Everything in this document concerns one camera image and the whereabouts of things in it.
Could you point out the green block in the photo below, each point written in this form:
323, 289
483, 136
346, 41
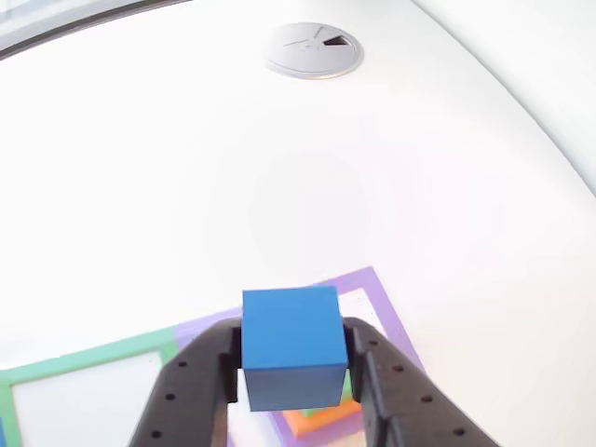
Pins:
348, 388

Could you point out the small blue cube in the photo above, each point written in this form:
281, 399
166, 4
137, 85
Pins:
293, 335

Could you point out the orange block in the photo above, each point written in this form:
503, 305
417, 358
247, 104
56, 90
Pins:
344, 412

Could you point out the purple flat block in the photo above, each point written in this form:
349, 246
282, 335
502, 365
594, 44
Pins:
281, 426

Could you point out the purple square frame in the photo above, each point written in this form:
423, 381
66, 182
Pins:
391, 316

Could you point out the green square frame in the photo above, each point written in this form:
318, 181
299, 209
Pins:
93, 354

